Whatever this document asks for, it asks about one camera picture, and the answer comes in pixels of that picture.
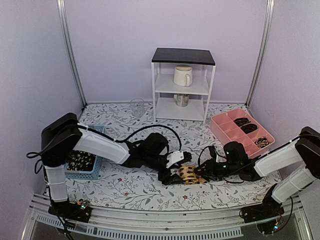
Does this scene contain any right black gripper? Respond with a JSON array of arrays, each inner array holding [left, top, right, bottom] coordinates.
[[194, 158, 241, 181]]

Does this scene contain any yellow beetle-print tie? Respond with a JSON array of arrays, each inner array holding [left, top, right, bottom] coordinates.
[[178, 165, 208, 185]]

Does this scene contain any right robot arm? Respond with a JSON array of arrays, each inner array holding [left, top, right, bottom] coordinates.
[[194, 126, 320, 218]]

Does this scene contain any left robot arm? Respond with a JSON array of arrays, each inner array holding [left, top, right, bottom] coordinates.
[[26, 112, 192, 217]]

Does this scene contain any floral table mat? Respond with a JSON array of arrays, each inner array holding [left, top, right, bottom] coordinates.
[[66, 103, 281, 211]]

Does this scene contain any pink divided organizer tray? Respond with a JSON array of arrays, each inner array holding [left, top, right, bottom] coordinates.
[[210, 108, 275, 159]]

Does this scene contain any rolled black tie in tray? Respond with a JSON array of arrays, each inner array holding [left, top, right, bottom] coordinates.
[[240, 123, 258, 134]]

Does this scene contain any rolled yellow-black tie in tray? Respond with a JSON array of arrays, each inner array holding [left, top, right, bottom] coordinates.
[[254, 136, 271, 149]]

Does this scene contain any blue plastic basket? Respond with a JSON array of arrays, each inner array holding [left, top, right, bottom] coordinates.
[[64, 124, 107, 181]]

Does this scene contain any clear glass cup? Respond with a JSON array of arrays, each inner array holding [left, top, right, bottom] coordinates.
[[130, 98, 145, 118]]

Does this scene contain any white shelf with black top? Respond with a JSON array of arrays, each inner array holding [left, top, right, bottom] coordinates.
[[151, 47, 216, 123]]

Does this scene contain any cream ceramic mug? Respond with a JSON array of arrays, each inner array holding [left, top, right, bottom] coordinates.
[[173, 64, 193, 87]]

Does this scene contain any black white-patterned tie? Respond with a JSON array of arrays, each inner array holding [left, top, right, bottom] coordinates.
[[66, 150, 96, 172]]

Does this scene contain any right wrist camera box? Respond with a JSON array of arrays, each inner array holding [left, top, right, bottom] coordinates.
[[208, 145, 218, 162]]

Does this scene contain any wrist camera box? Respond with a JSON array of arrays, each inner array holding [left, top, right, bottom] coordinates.
[[166, 150, 184, 169], [208, 145, 218, 162]]

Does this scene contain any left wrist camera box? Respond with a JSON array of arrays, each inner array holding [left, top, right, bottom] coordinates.
[[166, 150, 184, 169]]

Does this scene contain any front aluminium rail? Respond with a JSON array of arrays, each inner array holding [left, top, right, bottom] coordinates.
[[21, 194, 316, 240]]

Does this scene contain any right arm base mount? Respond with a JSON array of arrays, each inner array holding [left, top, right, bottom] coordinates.
[[240, 196, 285, 223]]

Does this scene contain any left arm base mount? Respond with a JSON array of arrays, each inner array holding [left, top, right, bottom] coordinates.
[[48, 198, 92, 223]]

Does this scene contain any right aluminium frame post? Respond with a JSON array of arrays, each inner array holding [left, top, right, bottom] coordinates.
[[245, 0, 275, 109]]

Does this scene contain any aluminium frame post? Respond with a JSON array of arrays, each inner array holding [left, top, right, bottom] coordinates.
[[56, 0, 87, 108], [245, 0, 275, 109]]

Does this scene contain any left aluminium frame post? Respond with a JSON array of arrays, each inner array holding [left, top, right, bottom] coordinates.
[[56, 0, 87, 108]]

